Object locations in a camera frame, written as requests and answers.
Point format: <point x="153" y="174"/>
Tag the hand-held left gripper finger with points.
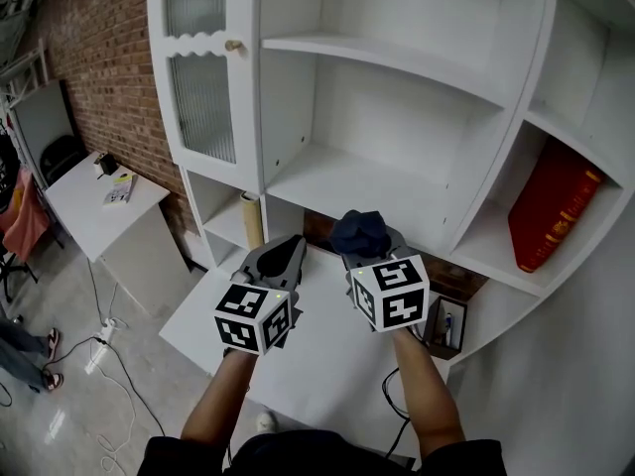
<point x="292" y="273"/>
<point x="263" y="256"/>

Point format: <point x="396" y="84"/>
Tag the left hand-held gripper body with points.
<point x="248" y="318"/>

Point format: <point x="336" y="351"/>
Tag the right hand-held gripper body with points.
<point x="392" y="295"/>

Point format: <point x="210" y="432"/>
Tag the dark blue wiping cloth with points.
<point x="357" y="233"/>

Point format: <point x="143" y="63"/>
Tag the white shelf cabinet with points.
<point x="387" y="176"/>

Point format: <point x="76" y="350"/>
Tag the person's left forearm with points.
<point x="220" y="399"/>

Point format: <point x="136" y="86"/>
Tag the person's right forearm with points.
<point x="429" y="399"/>

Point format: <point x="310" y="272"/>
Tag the white table top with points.
<point x="322" y="365"/>

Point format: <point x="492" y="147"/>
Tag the beige book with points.
<point x="251" y="221"/>

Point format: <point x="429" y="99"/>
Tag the black pen holder box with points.
<point x="434" y="340"/>

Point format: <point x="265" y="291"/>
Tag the white blue pen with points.
<point x="447" y="322"/>

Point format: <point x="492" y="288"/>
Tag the person's white shoe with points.
<point x="265" y="422"/>

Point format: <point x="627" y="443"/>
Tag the small white table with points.
<point x="129" y="246"/>

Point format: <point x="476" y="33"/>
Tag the white power strip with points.
<point x="109" y="330"/>

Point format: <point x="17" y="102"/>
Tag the ribbed glass cabinet door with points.
<point x="245" y="117"/>

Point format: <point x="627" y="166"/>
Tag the person's clothing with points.
<point x="307" y="456"/>

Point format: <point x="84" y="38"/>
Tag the red hardcover book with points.
<point x="550" y="211"/>

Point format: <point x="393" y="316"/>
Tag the white yellow booklet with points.
<point x="120" y="190"/>

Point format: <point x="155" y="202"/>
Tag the small black box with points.
<point x="108" y="165"/>

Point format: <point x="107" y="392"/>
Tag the gold door knob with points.
<point x="233" y="45"/>

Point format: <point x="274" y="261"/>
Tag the black folding chair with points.
<point x="59" y="156"/>

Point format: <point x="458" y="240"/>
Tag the pink cloth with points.
<point x="27" y="221"/>

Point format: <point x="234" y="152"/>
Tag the black office chair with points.
<point x="10" y="271"/>

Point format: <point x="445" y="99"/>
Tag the white partition panel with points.
<point x="42" y="117"/>

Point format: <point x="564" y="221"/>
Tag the white metal rack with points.
<point x="30" y="67"/>

